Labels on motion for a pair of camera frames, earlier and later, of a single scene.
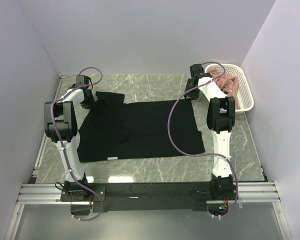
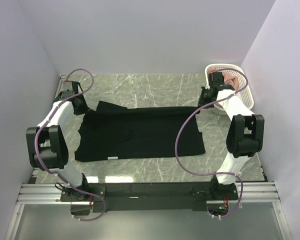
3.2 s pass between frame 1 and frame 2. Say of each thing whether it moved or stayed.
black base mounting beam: stayed
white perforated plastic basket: stayed
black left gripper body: moved
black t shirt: moved
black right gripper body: moved
